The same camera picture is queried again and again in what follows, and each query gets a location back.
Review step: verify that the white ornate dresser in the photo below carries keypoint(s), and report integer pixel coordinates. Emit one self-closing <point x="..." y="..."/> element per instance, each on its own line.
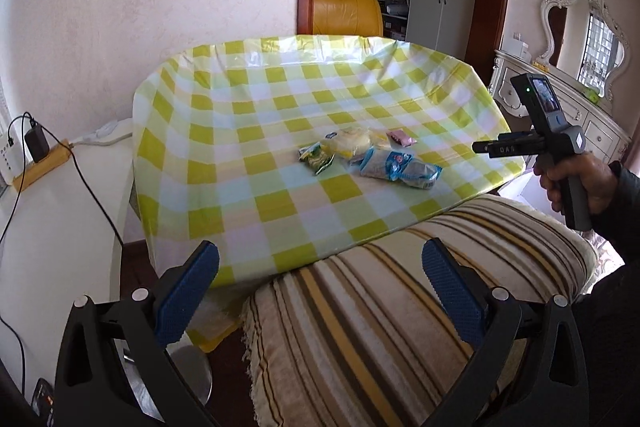
<point x="595" y="127"/>

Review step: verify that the yellow power strip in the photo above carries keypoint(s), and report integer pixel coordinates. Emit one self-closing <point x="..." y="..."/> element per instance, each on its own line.
<point x="47" y="164"/>

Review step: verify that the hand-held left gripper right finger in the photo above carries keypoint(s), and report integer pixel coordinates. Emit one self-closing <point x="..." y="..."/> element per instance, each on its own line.
<point x="452" y="292"/>

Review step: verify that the blue snack packet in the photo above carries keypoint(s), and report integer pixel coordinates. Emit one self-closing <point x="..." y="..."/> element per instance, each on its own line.
<point x="382" y="163"/>
<point x="422" y="176"/>

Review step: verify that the checked plastic tablecloth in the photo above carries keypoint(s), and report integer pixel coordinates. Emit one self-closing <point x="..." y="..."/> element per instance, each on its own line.
<point x="260" y="107"/>

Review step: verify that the person's right hand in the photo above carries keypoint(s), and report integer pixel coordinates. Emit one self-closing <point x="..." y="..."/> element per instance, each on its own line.
<point x="597" y="182"/>

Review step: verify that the black charger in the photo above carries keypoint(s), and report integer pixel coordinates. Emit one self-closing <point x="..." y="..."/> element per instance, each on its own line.
<point x="37" y="146"/>

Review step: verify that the small green item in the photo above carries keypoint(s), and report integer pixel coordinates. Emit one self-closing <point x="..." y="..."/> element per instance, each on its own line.
<point x="590" y="94"/>

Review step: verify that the grey printer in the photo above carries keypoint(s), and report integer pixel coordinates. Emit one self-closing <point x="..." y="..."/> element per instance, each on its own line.
<point x="397" y="8"/>

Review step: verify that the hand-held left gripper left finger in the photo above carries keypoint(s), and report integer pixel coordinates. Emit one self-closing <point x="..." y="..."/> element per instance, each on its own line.
<point x="187" y="292"/>

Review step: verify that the yellow leather armchair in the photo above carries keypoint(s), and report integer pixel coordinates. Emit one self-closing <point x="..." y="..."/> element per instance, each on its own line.
<point x="345" y="9"/>

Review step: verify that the black device orange light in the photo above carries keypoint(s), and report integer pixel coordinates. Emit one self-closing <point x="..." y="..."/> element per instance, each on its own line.
<point x="44" y="402"/>

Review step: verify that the person's right forearm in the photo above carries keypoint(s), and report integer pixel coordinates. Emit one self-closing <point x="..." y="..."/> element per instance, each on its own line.
<point x="627" y="217"/>

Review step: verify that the white wall box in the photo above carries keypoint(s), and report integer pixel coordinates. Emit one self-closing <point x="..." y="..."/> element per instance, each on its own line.
<point x="5" y="142"/>

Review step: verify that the striped blanket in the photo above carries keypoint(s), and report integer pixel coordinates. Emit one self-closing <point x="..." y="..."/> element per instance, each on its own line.
<point x="375" y="307"/>

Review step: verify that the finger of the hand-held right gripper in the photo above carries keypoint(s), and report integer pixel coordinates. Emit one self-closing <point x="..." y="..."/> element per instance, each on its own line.
<point x="505" y="146"/>

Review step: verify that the green yellow snack packet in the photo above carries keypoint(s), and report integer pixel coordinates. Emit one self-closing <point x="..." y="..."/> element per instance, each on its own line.
<point x="316" y="157"/>

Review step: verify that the bread in clear packet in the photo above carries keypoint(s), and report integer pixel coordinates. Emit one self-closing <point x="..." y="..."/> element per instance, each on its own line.
<point x="350" y="143"/>

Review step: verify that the round metal table base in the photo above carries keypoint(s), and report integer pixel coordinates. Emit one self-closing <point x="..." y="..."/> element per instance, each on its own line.
<point x="192" y="372"/>

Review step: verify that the pink snack packet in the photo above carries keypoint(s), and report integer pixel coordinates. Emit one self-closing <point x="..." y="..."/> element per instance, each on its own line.
<point x="400" y="138"/>

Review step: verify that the white ornate mirror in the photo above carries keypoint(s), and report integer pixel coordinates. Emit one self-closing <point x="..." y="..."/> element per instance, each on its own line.
<point x="585" y="42"/>

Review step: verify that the white side table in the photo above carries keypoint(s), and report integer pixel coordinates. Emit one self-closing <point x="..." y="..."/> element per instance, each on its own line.
<point x="55" y="232"/>

